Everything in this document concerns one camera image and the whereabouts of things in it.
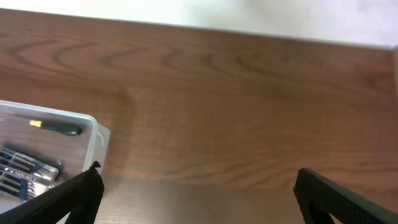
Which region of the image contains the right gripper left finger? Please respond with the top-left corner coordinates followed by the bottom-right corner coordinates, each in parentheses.
top-left (1, 161), bottom-right (104, 224)

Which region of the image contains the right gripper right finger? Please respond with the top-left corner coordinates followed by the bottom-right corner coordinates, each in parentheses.
top-left (293, 168), bottom-right (397, 224)

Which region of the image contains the blue precision screwdriver set case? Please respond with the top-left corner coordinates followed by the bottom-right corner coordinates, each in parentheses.
top-left (1, 147), bottom-right (59, 202)

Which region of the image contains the black yellow screwdriver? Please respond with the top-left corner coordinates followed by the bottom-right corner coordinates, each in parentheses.
top-left (14, 117), bottom-right (83, 136)

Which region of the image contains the clear plastic container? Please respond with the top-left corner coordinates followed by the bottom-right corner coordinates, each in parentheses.
top-left (1, 100), bottom-right (111, 212)

